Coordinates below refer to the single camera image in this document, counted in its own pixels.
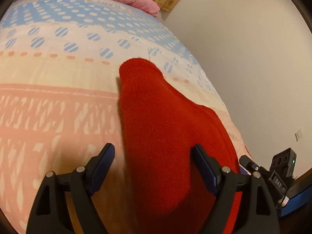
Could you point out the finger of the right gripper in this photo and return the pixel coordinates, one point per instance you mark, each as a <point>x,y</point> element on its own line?
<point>249,165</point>

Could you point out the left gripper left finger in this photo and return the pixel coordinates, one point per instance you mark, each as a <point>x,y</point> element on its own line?
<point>50,212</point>

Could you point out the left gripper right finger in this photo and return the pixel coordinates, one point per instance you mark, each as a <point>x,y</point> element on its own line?
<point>248,194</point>

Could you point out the red knitted sweater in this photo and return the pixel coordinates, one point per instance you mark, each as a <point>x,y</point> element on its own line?
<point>160,127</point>

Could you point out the polka dot bed quilt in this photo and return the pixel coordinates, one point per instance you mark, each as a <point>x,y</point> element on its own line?
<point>60,63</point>

